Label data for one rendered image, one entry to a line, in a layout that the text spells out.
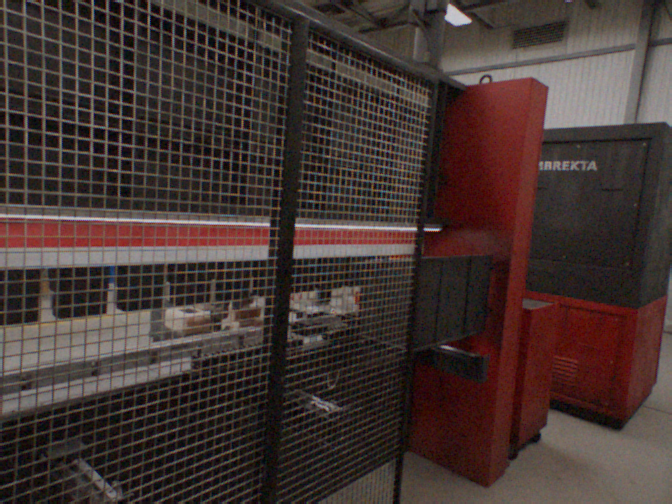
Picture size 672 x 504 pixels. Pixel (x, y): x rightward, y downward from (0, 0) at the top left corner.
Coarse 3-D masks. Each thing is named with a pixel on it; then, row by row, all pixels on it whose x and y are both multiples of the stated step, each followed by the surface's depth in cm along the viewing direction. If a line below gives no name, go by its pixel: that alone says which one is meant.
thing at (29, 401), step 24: (72, 384) 142; (96, 384) 143; (120, 384) 144; (144, 384) 147; (168, 384) 152; (24, 408) 126; (48, 408) 129; (72, 408) 132; (120, 408) 142; (144, 408) 148; (24, 432) 125; (72, 432) 133
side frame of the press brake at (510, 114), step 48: (480, 96) 285; (528, 96) 267; (480, 144) 286; (528, 144) 274; (480, 192) 286; (528, 192) 282; (432, 240) 308; (480, 240) 286; (528, 240) 290; (480, 336) 288; (432, 384) 310; (480, 384) 288; (432, 432) 310; (480, 432) 289; (480, 480) 290
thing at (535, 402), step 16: (528, 304) 334; (544, 304) 339; (528, 320) 309; (544, 320) 326; (528, 336) 309; (544, 336) 329; (528, 352) 311; (544, 352) 333; (528, 368) 314; (544, 368) 336; (528, 384) 317; (544, 384) 340; (528, 400) 320; (544, 400) 343; (512, 416) 317; (528, 416) 324; (544, 416) 347; (512, 432) 318; (528, 432) 327; (512, 448) 321
